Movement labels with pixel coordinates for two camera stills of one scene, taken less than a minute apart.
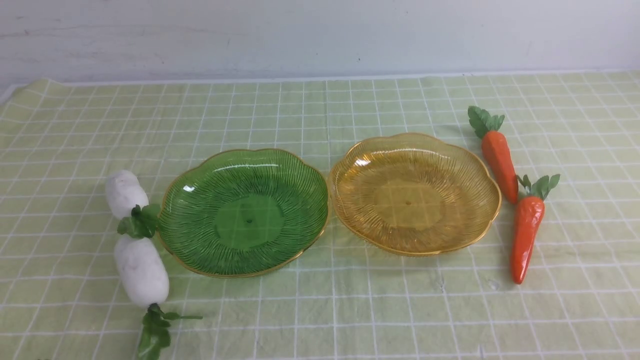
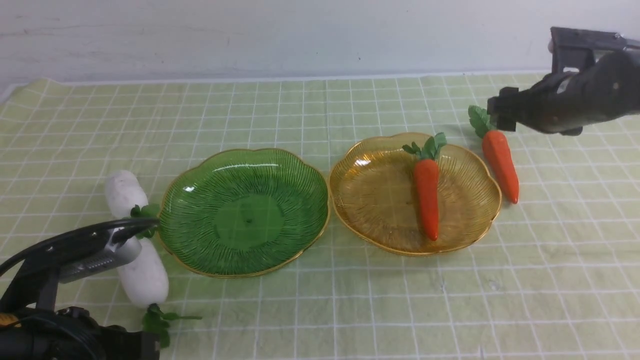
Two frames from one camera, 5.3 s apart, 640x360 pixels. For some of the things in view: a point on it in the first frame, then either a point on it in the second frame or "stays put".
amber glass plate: [413, 194] stays put
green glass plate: [240, 212] stays put
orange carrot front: [530, 215] → [427, 179]
